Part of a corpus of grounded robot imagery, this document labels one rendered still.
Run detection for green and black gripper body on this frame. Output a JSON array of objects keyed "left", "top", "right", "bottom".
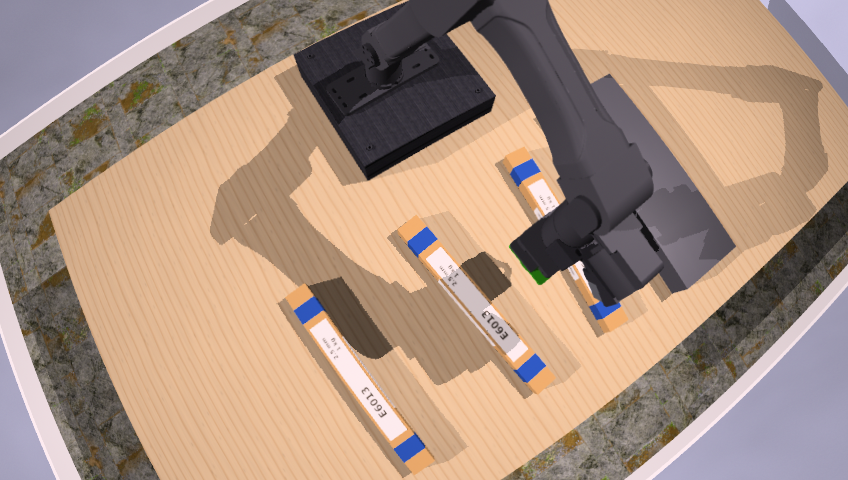
[{"left": 510, "top": 204, "right": 587, "bottom": 278}]

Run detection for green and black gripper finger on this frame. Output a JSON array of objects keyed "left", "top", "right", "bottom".
[{"left": 509, "top": 245, "right": 551, "bottom": 285}]

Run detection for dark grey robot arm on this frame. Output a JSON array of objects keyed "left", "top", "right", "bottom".
[{"left": 326, "top": 0, "right": 664, "bottom": 307}]

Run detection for tan cardboard box with blue bands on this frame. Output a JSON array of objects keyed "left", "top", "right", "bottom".
[{"left": 503, "top": 147, "right": 628, "bottom": 333}]

